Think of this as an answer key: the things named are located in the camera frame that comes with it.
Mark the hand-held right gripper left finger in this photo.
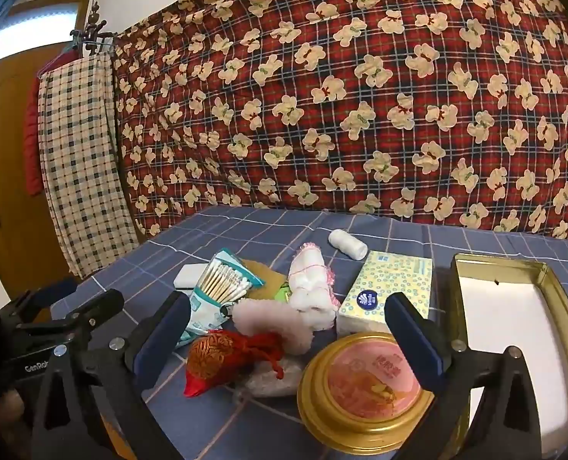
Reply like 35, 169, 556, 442
28, 290, 191, 460

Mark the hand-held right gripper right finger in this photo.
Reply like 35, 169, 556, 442
384, 291, 543, 460

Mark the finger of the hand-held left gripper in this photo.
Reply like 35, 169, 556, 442
18, 289, 125, 342
8, 277, 79, 319

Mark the white sponge with dark layer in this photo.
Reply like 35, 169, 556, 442
175, 263, 213, 292

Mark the white gauze roll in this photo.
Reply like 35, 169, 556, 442
328, 229, 370, 260

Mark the yellow sponge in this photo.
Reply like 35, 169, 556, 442
241, 259, 287, 302

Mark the cotton swab pack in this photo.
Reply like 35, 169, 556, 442
176, 248, 266, 348

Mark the pink fluffy puff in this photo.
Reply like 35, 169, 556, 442
231, 297, 314, 356

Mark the blue plaid bed sheet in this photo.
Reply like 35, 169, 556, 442
49, 206, 568, 460

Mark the red quilted garment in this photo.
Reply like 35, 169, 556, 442
24, 74, 45, 197

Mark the beige checked hanging cloth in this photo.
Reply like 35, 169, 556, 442
37, 50, 138, 279

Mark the wooden door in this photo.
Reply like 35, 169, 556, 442
0, 0, 93, 298

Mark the red plaid bear-print blanket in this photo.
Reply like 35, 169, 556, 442
113, 0, 568, 255

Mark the dark metal coat rack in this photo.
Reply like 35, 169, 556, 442
70, 2, 117, 56

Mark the red drawstring pouch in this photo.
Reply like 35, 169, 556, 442
183, 330, 285, 399

